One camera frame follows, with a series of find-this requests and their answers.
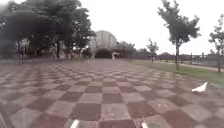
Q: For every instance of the small tree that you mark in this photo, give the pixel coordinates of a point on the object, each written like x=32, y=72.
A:
x=152, y=48

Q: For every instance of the person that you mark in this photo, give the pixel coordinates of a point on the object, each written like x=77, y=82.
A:
x=113, y=55

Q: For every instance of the domed building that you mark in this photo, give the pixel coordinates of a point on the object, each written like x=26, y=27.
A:
x=106, y=45

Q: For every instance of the white bird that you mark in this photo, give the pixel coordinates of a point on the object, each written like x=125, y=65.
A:
x=200, y=88

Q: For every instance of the robot's own part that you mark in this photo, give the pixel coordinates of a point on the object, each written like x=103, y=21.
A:
x=144, y=125
x=74, y=123

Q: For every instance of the slim tree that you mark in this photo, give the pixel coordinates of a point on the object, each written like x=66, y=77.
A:
x=178, y=28

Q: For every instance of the red grey checkered pavement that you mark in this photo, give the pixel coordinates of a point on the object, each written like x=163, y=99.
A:
x=100, y=90

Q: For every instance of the group of large trees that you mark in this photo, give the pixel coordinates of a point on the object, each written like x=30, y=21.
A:
x=46, y=26

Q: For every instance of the grass lawn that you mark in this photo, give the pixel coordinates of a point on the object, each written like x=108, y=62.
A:
x=190, y=70

